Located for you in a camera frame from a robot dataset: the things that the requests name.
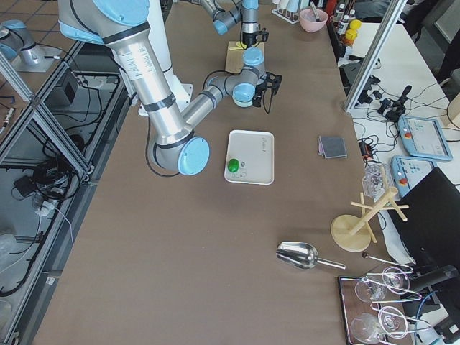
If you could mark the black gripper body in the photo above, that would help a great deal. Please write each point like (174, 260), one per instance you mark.
(249, 37)
(257, 100)

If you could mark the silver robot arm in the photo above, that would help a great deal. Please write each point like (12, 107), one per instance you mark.
(244, 13)
(124, 27)

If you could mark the light green ceramic bowl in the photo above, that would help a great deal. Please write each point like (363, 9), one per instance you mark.
(243, 104)

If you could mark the pink bowl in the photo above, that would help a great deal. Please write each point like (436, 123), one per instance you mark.
(308, 20)

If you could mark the yellow plastic knife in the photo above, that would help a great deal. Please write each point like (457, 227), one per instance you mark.
(235, 47)

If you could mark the wooden cutting board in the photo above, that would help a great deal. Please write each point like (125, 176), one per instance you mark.
(239, 60)

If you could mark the cream rabbit tray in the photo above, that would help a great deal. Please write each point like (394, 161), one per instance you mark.
(255, 151)

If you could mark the green lime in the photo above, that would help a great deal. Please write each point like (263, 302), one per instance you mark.
(233, 165)

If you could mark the grey folded cloth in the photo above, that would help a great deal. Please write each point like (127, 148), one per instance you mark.
(331, 147)

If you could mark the clear plastic container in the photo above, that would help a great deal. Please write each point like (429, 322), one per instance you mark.
(376, 180)

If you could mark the metal scoop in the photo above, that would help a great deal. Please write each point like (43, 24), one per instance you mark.
(303, 255)

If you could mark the wooden mug tree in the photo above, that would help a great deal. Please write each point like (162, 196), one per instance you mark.
(354, 234)

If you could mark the lower blue teach pendant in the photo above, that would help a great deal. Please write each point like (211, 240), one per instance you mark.
(407, 172)

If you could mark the blue teach pendant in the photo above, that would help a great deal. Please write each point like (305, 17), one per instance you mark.
(424, 138)
(407, 172)

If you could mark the upper blue teach pendant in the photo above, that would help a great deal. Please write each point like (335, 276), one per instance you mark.
(424, 138)

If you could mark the black monitor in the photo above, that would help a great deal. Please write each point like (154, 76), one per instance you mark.
(431, 232)

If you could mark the wine glass rack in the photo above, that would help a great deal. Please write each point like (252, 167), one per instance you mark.
(371, 307)

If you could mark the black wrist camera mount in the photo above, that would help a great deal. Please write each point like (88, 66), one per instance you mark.
(273, 82)
(262, 36)

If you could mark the aluminium frame post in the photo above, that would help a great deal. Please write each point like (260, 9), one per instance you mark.
(389, 20)

